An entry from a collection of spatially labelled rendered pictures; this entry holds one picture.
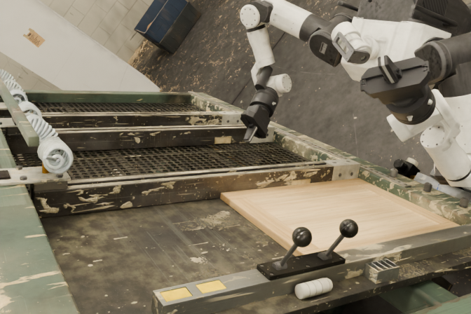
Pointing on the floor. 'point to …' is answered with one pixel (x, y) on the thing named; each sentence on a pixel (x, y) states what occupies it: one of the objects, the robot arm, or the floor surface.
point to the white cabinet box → (59, 47)
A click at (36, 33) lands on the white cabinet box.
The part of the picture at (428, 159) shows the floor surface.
